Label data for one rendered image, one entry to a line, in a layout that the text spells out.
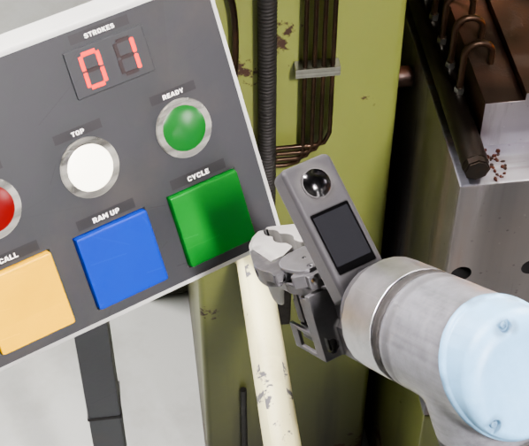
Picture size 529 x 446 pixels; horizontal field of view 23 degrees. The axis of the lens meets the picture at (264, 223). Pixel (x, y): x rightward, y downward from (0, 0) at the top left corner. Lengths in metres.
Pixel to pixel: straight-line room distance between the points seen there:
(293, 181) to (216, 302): 0.83
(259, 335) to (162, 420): 0.73
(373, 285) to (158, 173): 0.34
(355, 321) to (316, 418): 1.14
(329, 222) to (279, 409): 0.58
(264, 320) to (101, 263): 0.46
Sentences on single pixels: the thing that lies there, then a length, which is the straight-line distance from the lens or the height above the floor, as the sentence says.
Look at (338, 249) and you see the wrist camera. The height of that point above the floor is 1.18.
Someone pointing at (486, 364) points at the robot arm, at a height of 1.25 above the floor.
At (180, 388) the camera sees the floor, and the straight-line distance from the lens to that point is 2.37.
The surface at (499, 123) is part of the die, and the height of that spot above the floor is 0.95.
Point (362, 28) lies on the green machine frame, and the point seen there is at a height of 0.98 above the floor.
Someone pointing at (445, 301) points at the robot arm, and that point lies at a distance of 0.90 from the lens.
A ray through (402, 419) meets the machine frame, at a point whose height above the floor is 0.33.
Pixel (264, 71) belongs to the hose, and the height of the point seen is 0.95.
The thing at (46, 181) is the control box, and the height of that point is 1.09.
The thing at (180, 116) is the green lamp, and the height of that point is 1.10.
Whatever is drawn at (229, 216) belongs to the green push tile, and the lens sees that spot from 1.26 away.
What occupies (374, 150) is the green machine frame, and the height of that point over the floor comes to 0.78.
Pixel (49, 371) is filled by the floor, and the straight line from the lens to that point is 2.42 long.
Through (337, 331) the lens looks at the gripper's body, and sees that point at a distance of 1.06.
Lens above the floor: 1.93
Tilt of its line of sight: 47 degrees down
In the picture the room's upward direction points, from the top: straight up
